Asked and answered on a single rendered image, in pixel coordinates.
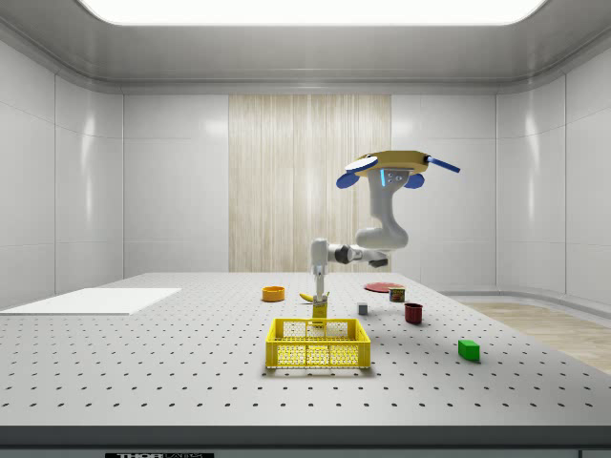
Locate drone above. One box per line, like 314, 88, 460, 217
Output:
334, 149, 463, 191

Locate white board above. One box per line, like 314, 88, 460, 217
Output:
0, 286, 183, 317

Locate white and yellow box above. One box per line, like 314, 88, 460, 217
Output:
311, 293, 330, 330

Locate yellow basket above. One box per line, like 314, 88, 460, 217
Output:
264, 317, 373, 371

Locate red plate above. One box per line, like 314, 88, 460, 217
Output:
363, 281, 407, 294

